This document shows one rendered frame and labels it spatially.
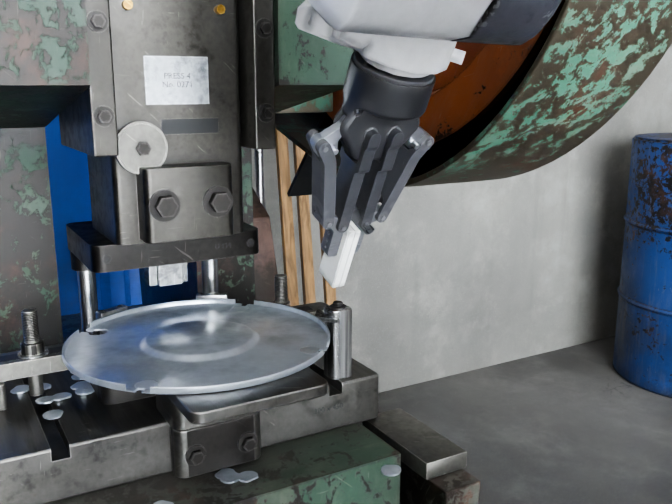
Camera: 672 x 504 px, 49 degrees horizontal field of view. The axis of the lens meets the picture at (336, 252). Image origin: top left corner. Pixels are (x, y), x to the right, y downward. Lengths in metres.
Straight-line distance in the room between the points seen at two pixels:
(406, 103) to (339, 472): 0.42
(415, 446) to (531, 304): 2.13
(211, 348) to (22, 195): 0.39
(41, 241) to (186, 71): 0.36
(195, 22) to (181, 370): 0.37
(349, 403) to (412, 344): 1.75
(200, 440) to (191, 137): 0.33
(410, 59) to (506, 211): 2.23
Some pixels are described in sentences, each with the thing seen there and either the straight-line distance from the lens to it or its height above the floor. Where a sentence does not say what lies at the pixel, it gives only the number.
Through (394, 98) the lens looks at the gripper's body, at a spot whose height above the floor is 1.05.
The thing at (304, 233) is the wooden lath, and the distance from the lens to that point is 2.07.
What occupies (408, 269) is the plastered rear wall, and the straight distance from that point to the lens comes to 2.57.
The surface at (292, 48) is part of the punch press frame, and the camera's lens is 0.84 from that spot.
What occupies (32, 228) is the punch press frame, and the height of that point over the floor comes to 0.87.
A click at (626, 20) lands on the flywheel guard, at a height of 1.12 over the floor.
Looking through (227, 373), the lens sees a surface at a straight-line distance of 0.75.
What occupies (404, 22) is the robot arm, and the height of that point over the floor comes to 1.10.
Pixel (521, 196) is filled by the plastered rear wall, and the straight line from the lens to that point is 2.85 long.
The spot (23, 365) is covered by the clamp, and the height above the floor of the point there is 0.75.
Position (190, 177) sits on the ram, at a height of 0.96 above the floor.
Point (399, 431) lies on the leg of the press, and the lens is 0.94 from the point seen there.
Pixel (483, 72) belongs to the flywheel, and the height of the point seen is 1.07.
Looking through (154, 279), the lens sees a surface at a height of 0.83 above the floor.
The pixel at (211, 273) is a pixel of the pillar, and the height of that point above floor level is 0.81.
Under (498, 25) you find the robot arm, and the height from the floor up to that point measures 1.10.
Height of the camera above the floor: 1.06
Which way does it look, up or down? 13 degrees down
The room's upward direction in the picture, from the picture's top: straight up
